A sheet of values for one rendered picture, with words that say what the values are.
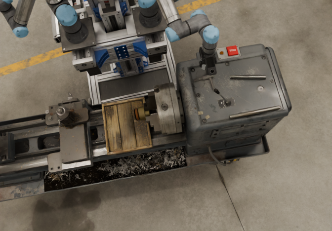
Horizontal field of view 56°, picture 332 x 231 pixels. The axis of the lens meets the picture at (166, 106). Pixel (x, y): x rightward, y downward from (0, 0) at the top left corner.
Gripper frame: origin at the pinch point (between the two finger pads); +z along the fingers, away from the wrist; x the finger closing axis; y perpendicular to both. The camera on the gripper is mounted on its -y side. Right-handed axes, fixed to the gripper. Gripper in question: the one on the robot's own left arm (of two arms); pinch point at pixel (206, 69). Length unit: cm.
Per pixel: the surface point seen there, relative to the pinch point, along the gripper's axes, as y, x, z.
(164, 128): -26.0, 30.0, 14.7
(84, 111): -2, 79, 28
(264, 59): 1.3, -34.8, 4.1
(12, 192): -37, 151, 76
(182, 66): 6.6, 13.1, 4.9
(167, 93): -7.9, 24.7, 6.4
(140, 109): -10.8, 42.2, 17.6
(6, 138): -8, 135, 36
